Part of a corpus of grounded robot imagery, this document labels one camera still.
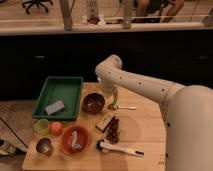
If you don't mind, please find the silver metal fork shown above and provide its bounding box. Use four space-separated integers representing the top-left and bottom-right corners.
108 105 136 110

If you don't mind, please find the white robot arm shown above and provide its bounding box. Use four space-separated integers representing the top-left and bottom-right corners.
95 55 213 171

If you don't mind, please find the purple bowl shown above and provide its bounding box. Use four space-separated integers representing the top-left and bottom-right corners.
82 93 105 114

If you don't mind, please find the orange bowl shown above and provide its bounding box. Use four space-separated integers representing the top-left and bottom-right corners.
60 125 91 156

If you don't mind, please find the grey object in orange bowl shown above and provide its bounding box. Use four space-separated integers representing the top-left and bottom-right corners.
71 131 82 150

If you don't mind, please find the green pepper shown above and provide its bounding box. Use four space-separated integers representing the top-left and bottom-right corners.
113 89 118 106

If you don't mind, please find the wooden block eraser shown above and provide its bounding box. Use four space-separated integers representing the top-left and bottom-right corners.
95 114 114 132

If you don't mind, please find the brown grape bunch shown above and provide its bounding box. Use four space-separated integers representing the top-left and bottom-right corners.
106 119 120 144

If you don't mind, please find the green plastic tray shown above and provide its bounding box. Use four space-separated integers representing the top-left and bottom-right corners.
32 76 83 121

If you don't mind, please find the grey blue sponge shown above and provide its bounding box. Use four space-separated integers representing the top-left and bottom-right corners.
45 100 65 115

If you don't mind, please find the orange ball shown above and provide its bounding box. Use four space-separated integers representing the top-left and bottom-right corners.
50 122 63 136

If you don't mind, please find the small green cup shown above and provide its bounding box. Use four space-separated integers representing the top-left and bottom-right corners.
34 119 49 135

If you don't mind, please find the metal cup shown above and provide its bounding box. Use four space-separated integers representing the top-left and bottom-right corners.
36 138 53 156

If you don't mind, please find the person in background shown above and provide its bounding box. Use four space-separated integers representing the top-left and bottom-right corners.
134 0 185 23

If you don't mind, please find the black office chair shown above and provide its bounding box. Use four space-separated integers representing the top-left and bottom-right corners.
22 0 53 14

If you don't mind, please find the black cable left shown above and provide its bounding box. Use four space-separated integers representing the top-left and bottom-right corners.
0 116 30 150

